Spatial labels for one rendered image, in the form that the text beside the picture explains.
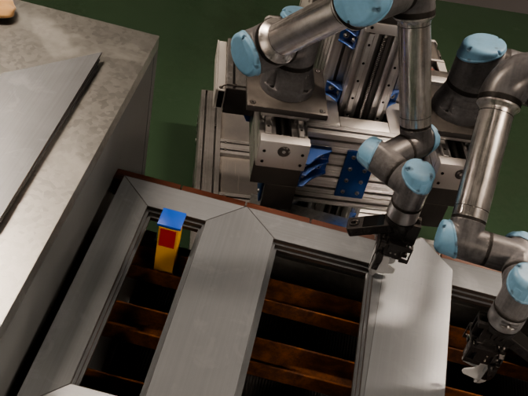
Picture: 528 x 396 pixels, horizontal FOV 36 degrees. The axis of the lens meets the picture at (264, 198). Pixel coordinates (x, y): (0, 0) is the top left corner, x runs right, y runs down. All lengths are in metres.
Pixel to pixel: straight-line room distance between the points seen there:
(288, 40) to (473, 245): 0.64
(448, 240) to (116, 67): 1.00
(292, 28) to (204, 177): 1.32
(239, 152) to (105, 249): 1.40
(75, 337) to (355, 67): 1.08
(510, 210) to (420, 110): 1.96
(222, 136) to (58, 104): 1.45
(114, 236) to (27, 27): 0.66
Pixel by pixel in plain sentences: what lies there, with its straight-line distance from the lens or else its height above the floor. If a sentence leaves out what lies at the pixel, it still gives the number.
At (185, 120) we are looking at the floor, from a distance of 3.79.
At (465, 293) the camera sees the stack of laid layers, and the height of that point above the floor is 0.84.
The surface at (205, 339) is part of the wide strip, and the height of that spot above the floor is 0.85.
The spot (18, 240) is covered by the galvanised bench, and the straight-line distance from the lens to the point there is 1.75.
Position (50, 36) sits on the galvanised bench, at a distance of 2.33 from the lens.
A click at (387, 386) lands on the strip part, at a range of 1.89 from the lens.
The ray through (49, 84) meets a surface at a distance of 2.11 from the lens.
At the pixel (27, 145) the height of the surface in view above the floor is 1.07.
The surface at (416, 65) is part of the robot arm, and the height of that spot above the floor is 1.36.
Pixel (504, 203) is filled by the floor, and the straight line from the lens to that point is 3.89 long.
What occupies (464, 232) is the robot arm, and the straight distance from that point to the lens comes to 1.77.
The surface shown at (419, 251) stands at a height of 0.85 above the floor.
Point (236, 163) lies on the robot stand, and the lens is 3.28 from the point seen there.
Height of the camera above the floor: 2.32
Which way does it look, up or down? 42 degrees down
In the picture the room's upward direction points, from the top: 14 degrees clockwise
